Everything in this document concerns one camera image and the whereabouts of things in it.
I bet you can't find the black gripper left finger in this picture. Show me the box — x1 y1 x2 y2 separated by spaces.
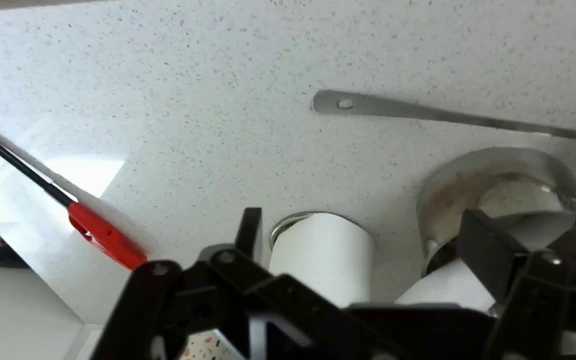
89 205 395 360

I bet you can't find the white paper towel roll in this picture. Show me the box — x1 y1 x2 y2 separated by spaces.
265 210 378 310

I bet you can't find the small metal cup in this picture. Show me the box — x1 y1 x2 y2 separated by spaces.
413 146 576 275

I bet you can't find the red handled screwdriver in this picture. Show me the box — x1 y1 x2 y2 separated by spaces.
0 122 149 271

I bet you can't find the long metal spoon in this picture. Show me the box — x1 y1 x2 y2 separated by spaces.
312 87 576 140

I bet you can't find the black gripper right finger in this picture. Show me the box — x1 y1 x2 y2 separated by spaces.
458 208 576 360

